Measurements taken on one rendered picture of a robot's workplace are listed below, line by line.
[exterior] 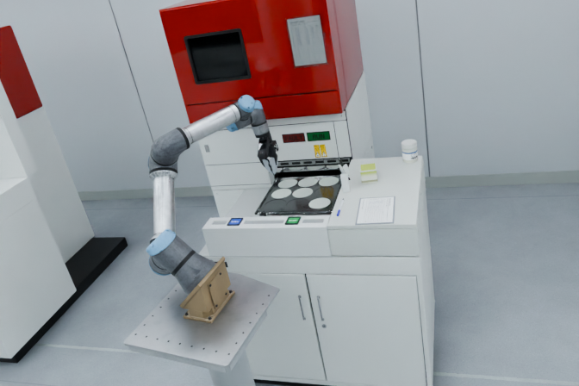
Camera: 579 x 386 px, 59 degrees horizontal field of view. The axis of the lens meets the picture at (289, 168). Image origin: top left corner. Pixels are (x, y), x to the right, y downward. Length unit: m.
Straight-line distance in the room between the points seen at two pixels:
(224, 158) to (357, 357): 1.20
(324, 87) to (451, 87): 1.72
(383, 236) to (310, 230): 0.29
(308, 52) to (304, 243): 0.86
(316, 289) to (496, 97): 2.29
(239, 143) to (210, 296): 1.04
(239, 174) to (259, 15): 0.87
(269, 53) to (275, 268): 0.98
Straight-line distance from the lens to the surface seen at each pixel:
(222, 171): 2.81
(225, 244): 2.23
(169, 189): 2.13
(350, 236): 2.04
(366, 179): 2.29
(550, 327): 3.01
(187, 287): 1.89
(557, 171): 4.28
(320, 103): 2.43
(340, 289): 2.20
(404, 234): 2.00
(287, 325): 2.41
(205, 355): 1.82
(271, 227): 2.10
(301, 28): 2.36
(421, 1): 3.82
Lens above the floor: 2.00
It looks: 24 degrees down
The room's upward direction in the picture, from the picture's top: 11 degrees counter-clockwise
